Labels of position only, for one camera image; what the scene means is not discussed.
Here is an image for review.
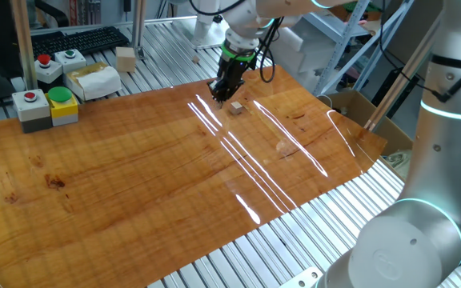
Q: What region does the grey metal shelf frame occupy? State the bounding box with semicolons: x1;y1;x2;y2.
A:
312;0;415;97

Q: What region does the aluminium arm base plate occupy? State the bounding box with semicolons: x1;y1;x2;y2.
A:
278;266;324;288

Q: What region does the black keyboard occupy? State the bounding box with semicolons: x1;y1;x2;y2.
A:
30;26;130;58

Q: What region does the slanted tan rod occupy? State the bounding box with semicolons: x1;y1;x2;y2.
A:
363;15;443;132

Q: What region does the tan upright post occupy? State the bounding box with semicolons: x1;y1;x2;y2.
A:
10;0;39;92

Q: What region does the black case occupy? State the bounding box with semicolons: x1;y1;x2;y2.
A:
370;66;415;121

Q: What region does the small green button box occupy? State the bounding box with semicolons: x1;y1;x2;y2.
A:
54;48;87;74

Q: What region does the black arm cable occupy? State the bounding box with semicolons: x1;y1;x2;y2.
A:
188;0;461;265

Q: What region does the large wooden cube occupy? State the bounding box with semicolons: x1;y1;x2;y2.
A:
114;46;137;74

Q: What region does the glossy wood-grain mat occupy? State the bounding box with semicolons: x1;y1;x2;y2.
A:
0;65;388;288

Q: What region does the black chair armrest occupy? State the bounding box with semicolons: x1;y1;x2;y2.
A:
34;0;70;28

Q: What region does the grey red button box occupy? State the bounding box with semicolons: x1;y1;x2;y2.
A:
11;90;53;134

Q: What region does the plastic bag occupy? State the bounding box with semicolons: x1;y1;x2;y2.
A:
382;150;414;181

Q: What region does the tissue box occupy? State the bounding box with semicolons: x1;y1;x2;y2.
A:
62;62;122;102

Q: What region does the aluminium upright post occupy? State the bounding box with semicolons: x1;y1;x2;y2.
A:
130;0;147;60

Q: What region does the brown wooden cabinet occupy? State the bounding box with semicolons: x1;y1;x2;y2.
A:
374;0;443;75

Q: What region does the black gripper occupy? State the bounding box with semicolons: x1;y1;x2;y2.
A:
207;58;252;110

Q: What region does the white stand base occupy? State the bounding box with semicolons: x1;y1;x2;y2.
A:
172;0;231;50

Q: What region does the yellow green mushroom button box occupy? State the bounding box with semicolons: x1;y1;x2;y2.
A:
45;86;79;127

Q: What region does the small red button box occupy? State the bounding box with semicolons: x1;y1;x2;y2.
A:
34;54;63;85

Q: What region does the cardboard box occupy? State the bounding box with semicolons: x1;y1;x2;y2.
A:
317;89;415;157

